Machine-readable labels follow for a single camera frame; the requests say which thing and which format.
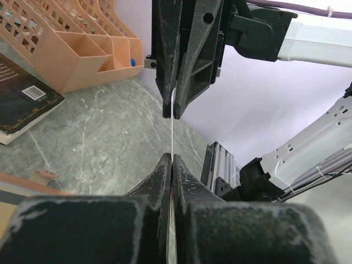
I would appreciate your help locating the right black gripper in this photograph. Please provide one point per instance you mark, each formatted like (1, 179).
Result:
(187, 43)

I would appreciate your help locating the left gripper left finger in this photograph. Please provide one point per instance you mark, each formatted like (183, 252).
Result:
(132, 228)

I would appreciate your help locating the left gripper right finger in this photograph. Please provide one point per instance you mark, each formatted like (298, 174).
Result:
(211, 230)

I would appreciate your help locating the white silver VIP card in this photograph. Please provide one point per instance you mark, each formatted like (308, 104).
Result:
(171, 182)

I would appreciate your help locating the pink leather card holder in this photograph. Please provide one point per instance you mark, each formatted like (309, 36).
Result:
(15, 189)

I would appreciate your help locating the peach file organizer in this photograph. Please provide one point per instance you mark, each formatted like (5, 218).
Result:
(68, 44)

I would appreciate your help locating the black book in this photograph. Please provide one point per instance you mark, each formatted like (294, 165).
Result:
(25, 100)

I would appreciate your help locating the aluminium frame rail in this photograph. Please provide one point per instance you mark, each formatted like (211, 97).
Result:
(220, 172)

